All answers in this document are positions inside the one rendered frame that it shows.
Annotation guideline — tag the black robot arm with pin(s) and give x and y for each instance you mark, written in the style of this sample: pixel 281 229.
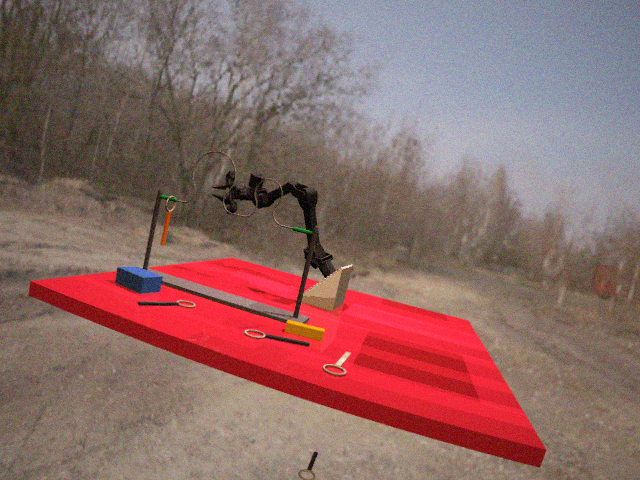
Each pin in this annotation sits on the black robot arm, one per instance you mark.
pixel 307 198

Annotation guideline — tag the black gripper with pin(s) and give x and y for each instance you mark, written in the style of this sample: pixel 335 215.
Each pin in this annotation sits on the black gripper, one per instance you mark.
pixel 229 199

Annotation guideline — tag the grey loop with beige handle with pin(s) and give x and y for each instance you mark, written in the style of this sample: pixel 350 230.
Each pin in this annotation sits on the grey loop with beige handle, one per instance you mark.
pixel 339 364

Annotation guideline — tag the blue block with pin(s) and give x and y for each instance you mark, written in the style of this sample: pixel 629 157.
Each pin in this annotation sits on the blue block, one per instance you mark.
pixel 138 279

